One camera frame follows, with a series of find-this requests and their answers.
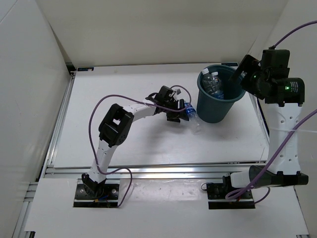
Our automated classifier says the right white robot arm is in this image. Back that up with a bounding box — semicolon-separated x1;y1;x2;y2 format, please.
222;50;309;200

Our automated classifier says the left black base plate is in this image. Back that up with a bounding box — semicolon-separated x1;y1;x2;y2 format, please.
73;180;120;208

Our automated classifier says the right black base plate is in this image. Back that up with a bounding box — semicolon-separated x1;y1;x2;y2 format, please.
201;175;256;209

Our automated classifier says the purple cable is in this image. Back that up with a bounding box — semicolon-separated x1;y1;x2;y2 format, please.
88;84;194;208
225;21;317;205

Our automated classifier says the clear bottle blue label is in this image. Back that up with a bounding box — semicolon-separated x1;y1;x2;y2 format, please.
211;71;224;100
185;102;202;134

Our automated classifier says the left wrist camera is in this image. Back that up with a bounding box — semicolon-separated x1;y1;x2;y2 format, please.
156;86;181;102

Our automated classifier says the dark teal plastic bin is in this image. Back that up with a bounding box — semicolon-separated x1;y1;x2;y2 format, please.
197;63;245;123

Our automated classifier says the clear unlabelled plastic bottle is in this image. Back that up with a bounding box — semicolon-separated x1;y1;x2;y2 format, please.
202;68;216;95

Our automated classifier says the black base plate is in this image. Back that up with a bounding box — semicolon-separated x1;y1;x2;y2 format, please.
73;180;120;208
201;175;256;209

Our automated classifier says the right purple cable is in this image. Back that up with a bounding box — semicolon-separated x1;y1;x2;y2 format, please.
225;21;317;205

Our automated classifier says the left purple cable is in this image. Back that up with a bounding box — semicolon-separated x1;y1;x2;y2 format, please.
88;84;194;208

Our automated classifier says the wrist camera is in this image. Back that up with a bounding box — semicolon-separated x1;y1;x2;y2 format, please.
261;49;290;70
156;86;181;102

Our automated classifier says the aluminium table frame rail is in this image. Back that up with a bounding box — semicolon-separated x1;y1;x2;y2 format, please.
14;64;309;238

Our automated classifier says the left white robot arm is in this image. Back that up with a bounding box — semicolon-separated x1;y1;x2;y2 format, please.
82;93;189;199

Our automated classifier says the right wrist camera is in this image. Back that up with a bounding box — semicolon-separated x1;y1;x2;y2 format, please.
261;49;290;70

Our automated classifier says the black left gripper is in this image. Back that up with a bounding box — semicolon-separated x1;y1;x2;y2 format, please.
162;99;189;122

